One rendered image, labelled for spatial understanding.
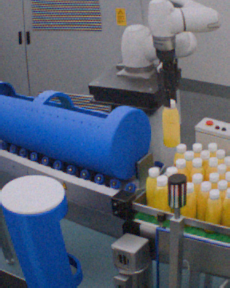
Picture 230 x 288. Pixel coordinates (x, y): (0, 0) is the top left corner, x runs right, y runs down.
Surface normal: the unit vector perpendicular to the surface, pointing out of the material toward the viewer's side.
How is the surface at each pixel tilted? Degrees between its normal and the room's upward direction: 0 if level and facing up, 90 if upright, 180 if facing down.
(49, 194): 0
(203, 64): 90
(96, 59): 90
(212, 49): 90
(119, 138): 90
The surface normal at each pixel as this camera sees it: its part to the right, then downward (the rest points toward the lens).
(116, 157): 0.81, 0.21
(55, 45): -0.47, 0.44
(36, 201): -0.08, -0.88
